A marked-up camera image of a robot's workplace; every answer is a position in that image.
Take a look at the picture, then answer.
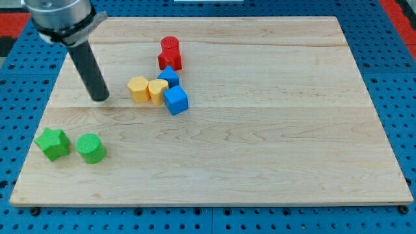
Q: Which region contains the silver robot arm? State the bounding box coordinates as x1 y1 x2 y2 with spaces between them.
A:
21 0 107 47

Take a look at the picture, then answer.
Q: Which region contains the light wooden board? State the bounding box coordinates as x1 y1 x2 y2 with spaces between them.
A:
10 16 413 207

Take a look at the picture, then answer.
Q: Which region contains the blue cube block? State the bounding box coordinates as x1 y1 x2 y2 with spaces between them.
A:
163 85 189 116

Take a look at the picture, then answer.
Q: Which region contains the blue triangle block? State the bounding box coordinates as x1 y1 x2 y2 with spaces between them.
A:
157 66 179 88

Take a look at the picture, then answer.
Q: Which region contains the yellow heart block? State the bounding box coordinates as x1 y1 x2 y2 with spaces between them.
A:
148 79 169 105

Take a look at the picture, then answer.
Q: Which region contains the red star block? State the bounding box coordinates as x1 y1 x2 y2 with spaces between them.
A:
158 51 182 71

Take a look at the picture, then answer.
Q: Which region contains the yellow hexagon block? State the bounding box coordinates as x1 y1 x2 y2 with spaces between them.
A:
127 76 150 103

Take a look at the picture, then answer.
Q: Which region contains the red cylinder block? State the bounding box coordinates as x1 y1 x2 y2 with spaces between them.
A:
161 36 180 55

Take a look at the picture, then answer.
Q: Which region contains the green cylinder block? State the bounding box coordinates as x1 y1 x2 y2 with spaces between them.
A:
75 133 106 164

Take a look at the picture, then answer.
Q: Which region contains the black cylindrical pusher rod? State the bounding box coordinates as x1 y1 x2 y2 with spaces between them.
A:
68 41 110 101

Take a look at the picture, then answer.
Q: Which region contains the green star block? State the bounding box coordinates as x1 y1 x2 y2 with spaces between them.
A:
34 128 70 162

